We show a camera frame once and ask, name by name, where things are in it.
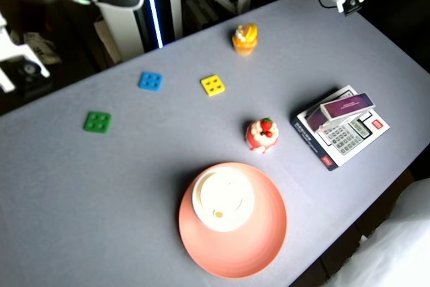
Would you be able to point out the green square block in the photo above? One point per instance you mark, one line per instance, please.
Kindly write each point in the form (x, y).
(97, 122)

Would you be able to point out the white calculator box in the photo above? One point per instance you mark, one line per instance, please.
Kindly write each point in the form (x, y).
(339, 151)

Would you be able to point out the strawberry toy cake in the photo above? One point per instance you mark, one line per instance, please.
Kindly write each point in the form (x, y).
(262, 135)

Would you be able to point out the purple small box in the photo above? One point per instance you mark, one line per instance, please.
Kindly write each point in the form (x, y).
(346, 105)

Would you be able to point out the grey table cloth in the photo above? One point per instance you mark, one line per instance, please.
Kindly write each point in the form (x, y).
(84, 199)

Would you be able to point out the white pillar with blue light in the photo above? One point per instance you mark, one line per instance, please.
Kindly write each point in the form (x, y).
(124, 31)

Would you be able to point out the white cloth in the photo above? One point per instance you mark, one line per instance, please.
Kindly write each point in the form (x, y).
(393, 256)

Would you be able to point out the orange toy cupcake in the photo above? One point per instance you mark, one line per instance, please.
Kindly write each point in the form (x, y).
(245, 40)

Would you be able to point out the pink round plate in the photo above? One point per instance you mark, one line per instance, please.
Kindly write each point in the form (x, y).
(235, 253)

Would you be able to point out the white paper cup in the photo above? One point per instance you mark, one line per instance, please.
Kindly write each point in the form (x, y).
(221, 199)

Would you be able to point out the blue square block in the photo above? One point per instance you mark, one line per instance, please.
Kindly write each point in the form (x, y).
(151, 81)

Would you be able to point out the yellow square block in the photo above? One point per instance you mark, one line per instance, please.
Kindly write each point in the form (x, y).
(213, 85)

